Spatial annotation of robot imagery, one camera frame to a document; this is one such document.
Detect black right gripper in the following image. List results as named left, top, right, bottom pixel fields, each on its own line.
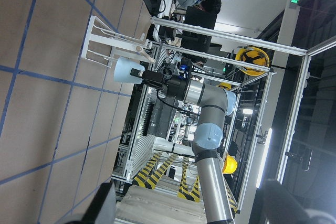
left=130, top=68, right=189, bottom=101

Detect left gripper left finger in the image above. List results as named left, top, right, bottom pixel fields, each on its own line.
left=79, top=182, right=116, bottom=224

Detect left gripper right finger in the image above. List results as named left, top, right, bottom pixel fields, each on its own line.
left=262, top=180, right=314, bottom=224

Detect light blue plastic cup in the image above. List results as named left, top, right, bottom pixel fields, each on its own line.
left=113, top=57, right=145, bottom=84

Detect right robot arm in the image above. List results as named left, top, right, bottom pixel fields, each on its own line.
left=128, top=68, right=236, bottom=223

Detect yellow hard hat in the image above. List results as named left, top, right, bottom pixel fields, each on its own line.
left=235, top=47, right=270, bottom=77

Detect white wire cup rack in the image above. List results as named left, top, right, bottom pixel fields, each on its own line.
left=81, top=15, right=155, bottom=68

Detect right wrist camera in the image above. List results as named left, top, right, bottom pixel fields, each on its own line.
left=161, top=58, right=192, bottom=79

